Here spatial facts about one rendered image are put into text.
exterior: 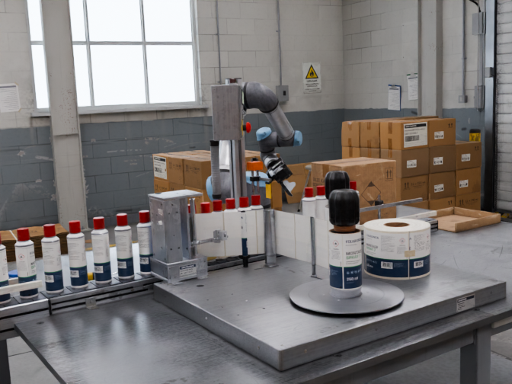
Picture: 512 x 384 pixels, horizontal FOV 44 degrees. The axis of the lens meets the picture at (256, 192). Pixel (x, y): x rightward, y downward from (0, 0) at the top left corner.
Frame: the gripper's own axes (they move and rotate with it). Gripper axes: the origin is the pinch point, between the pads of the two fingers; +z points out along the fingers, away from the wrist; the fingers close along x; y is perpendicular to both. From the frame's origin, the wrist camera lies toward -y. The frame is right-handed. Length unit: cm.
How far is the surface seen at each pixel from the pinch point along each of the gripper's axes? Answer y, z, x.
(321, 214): 10, 52, -10
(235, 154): 0, 41, -47
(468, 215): 58, 21, 64
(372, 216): 23.1, 22.1, 28.6
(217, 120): 5, 48, -65
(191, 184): -86, -259, 92
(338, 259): 11, 119, -42
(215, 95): 9, 45, -71
